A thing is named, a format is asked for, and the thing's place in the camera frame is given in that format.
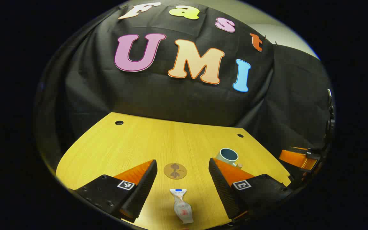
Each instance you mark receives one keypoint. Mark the wooden desktop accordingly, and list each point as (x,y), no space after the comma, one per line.
(171,143)

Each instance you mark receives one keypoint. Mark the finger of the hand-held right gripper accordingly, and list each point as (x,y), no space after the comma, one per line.
(295,158)

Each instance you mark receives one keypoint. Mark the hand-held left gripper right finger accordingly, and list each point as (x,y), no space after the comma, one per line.
(222,188)

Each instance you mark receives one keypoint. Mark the mounted phone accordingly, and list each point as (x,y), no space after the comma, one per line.
(329,94)

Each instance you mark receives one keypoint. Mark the black backdrop cloth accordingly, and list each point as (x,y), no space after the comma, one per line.
(171,95)

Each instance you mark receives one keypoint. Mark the round brown coaster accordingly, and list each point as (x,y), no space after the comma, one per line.
(175,171)

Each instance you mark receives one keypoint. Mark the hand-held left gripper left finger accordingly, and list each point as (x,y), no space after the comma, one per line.
(144,188)

